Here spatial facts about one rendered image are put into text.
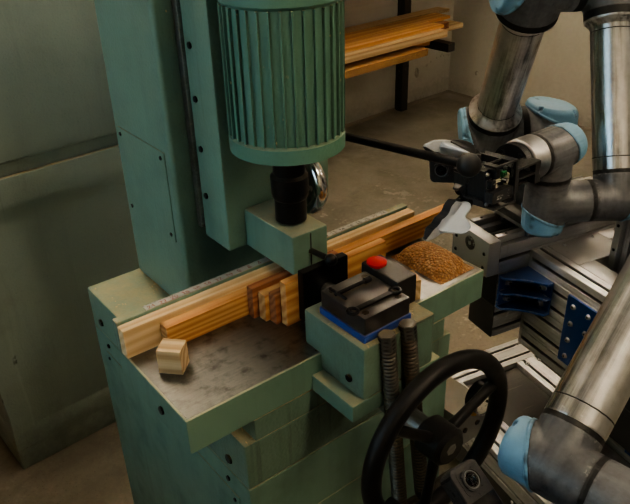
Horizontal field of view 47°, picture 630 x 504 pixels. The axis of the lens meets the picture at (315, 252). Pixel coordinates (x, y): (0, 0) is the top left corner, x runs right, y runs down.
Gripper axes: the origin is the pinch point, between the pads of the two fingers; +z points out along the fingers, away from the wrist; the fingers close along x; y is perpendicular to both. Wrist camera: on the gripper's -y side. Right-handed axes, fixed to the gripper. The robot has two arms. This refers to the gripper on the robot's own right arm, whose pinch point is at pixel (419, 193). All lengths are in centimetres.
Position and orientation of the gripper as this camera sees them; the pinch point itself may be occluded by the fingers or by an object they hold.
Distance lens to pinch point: 109.7
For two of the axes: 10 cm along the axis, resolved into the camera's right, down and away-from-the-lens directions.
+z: -7.8, 3.2, -5.3
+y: 6.2, 3.1, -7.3
